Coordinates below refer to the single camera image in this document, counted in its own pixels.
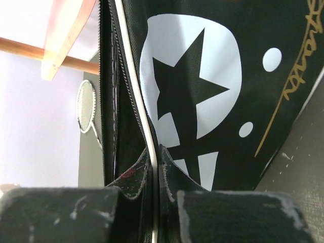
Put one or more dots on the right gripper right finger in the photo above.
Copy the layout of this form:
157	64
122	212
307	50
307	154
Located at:
189	213

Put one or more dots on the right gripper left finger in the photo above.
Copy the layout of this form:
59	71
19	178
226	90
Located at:
119	212

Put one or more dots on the black racket bag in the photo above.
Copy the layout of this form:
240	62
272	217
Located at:
218	83

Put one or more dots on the badminton racket lower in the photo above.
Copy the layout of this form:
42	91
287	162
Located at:
86	108

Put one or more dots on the pink three-tier shelf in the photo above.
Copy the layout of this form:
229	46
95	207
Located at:
66	21

